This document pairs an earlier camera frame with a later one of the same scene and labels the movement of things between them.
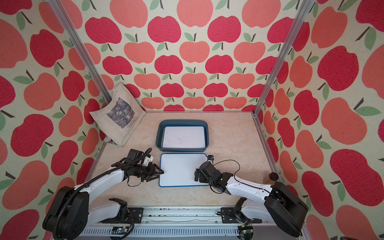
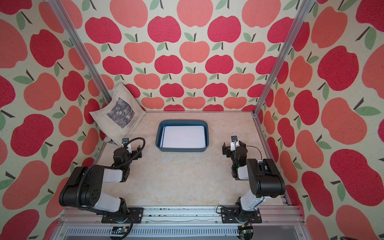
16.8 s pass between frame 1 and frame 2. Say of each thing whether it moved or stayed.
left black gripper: moved
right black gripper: moved
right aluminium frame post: stayed
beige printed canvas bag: stayed
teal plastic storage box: stayed
